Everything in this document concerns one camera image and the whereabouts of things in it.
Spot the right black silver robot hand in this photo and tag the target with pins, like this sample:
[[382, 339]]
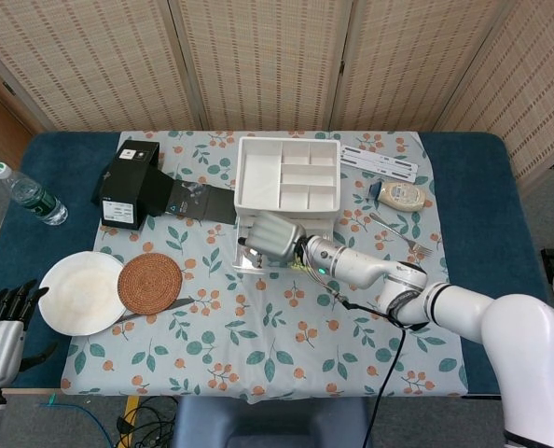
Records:
[[277, 235]]

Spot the white round plate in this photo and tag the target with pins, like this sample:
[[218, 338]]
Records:
[[78, 294]]

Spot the floral patterned tablecloth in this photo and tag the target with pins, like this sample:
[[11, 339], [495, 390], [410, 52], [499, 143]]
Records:
[[277, 336]]

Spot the clear plastic drawer organizer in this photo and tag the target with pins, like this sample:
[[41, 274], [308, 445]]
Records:
[[258, 172]]

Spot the black cardboard box with flap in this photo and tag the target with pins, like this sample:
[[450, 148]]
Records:
[[128, 182]]

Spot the metal table knife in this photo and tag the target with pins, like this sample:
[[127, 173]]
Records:
[[184, 303]]

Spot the beige woven folding screen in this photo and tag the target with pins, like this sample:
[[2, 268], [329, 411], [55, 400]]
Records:
[[267, 60]]

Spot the blue velvet table cover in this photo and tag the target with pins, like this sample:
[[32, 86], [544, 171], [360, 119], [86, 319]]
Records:
[[473, 210]]

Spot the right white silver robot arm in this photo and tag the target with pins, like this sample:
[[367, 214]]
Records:
[[445, 303]]

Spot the white printed paper strip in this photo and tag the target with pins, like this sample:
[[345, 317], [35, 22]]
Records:
[[384, 163]]

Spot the clear plastic water bottle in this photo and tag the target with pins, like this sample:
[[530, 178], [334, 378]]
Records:
[[34, 196]]

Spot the brown woven rattan coaster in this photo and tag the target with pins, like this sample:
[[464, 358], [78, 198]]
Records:
[[150, 282]]

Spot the metal fork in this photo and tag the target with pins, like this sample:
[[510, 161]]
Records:
[[398, 231]]

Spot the blue padded chair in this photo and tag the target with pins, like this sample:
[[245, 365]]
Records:
[[267, 424]]

